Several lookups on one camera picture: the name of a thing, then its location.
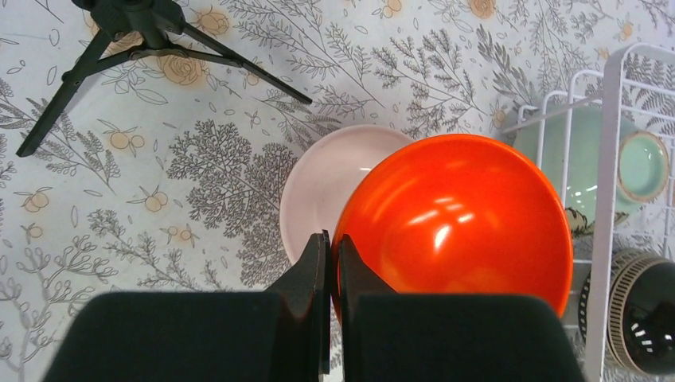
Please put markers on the black patterned bowl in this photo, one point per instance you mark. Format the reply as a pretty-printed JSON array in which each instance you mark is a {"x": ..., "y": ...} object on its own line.
[{"x": 630, "y": 325}]

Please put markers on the orange bowl front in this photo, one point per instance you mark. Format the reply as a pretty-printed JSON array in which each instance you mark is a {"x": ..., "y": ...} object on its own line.
[{"x": 461, "y": 214}]

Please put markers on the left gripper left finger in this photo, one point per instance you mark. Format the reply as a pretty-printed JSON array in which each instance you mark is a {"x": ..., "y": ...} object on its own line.
[{"x": 281, "y": 333}]

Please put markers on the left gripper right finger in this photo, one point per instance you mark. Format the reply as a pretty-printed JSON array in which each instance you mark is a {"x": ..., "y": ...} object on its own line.
[{"x": 387, "y": 336}]

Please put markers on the floral tablecloth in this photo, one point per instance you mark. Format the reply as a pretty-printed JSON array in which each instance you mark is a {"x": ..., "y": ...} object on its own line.
[{"x": 166, "y": 173}]

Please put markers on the white pink bowl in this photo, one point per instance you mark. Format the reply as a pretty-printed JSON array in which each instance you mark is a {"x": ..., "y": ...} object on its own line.
[{"x": 324, "y": 178}]

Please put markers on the white wire dish rack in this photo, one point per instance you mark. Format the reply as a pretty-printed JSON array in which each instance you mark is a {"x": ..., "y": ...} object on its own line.
[{"x": 636, "y": 83}]

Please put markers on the pale green floral bowl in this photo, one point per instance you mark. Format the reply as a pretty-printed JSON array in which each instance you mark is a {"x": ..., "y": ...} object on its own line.
[{"x": 567, "y": 144}]

